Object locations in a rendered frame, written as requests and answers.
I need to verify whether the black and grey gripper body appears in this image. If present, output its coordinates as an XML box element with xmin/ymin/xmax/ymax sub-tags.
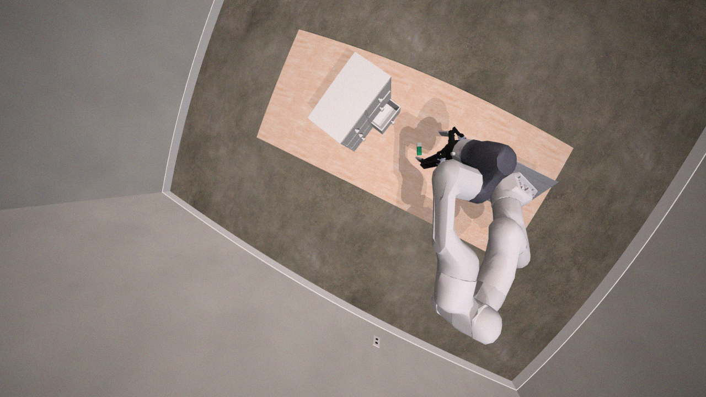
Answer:
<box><xmin>441</xmin><ymin>140</ymin><xmax>460</xmax><ymax>160</ymax></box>

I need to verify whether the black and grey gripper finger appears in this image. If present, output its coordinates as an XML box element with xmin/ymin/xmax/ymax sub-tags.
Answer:
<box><xmin>439</xmin><ymin>127</ymin><xmax>466</xmax><ymax>144</ymax></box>
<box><xmin>415</xmin><ymin>148</ymin><xmax>446</xmax><ymax>169</ymax></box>

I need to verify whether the grey chest of drawers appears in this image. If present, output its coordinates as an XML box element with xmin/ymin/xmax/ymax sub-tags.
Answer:
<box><xmin>308</xmin><ymin>52</ymin><xmax>391</xmax><ymax>151</ymax></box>

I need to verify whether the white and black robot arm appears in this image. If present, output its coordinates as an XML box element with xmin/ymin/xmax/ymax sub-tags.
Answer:
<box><xmin>431</xmin><ymin>139</ymin><xmax>538</xmax><ymax>345</ymax></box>

